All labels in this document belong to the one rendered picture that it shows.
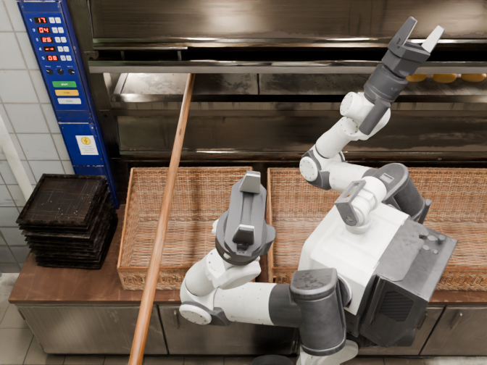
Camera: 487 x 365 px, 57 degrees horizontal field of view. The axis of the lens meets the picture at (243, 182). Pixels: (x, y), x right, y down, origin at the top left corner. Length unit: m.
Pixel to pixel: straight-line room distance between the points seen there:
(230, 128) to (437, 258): 1.14
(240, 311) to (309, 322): 0.16
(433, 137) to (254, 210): 1.52
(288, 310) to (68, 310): 1.31
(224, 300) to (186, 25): 1.03
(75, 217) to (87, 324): 0.53
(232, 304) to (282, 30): 1.04
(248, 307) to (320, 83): 1.23
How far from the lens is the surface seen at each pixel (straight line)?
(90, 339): 2.32
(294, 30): 1.72
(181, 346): 2.28
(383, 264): 1.04
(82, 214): 1.92
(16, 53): 1.97
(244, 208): 0.70
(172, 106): 1.91
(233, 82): 2.00
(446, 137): 2.16
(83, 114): 1.99
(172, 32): 1.73
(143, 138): 2.03
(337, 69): 1.66
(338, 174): 1.35
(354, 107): 1.22
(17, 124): 2.17
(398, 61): 1.18
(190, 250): 2.06
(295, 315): 0.98
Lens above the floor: 2.19
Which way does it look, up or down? 43 degrees down
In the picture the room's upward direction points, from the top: straight up
